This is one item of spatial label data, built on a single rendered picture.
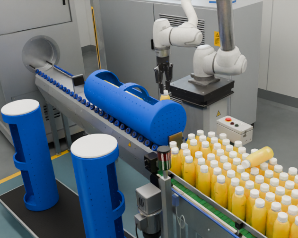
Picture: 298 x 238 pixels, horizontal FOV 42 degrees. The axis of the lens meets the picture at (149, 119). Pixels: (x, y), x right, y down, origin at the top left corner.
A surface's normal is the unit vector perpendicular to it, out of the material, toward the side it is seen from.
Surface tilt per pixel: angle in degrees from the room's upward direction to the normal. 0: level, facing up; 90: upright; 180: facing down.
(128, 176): 0
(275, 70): 90
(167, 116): 90
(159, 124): 90
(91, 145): 0
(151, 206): 90
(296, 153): 0
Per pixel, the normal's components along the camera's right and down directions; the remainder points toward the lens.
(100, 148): -0.07, -0.90
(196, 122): -0.73, 0.34
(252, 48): 0.68, 0.28
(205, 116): -0.04, 0.44
